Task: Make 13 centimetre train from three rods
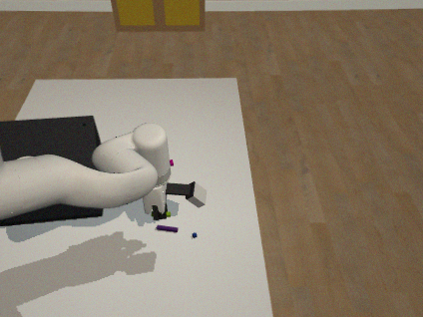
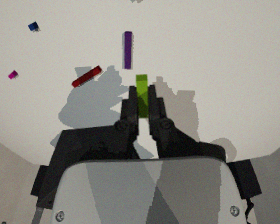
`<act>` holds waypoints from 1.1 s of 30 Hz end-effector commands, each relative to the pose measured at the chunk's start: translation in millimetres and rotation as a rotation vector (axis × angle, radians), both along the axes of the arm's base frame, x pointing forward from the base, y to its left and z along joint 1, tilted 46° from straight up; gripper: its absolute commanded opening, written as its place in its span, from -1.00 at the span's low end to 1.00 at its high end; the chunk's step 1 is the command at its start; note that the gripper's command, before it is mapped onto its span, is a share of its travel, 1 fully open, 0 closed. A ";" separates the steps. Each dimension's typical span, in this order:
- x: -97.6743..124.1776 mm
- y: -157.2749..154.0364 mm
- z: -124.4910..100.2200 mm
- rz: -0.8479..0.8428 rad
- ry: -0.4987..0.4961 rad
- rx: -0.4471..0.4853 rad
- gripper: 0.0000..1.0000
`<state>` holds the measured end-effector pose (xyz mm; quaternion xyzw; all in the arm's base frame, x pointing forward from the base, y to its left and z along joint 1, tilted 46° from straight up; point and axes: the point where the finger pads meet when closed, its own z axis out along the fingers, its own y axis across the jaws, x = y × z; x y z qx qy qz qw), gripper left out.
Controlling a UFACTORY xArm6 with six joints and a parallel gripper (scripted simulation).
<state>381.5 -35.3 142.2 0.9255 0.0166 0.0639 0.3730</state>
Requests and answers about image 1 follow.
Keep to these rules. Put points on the purple rod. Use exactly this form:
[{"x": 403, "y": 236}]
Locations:
[{"x": 167, "y": 228}]

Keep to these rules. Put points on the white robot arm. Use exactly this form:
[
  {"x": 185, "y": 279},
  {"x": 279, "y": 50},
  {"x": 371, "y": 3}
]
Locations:
[{"x": 31, "y": 183}]

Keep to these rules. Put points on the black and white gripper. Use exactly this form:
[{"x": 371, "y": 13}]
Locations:
[{"x": 156, "y": 201}]

